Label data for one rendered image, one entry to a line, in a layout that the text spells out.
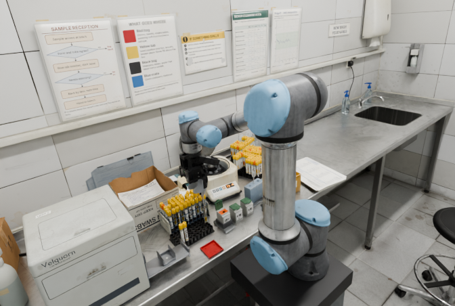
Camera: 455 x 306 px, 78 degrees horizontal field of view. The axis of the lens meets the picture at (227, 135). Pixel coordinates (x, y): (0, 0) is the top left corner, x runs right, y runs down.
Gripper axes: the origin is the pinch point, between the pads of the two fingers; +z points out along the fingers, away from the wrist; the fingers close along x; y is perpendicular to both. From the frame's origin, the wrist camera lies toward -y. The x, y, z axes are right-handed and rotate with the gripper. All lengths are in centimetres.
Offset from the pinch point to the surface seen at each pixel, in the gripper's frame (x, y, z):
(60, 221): -2, 50, -12
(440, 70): 4, -247, -11
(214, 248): 12.6, 4.9, 18.0
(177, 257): 10.5, 20.0, 14.2
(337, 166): 10, -86, 18
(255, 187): 2.5, -27.6, 8.9
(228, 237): 11.6, -3.1, 18.2
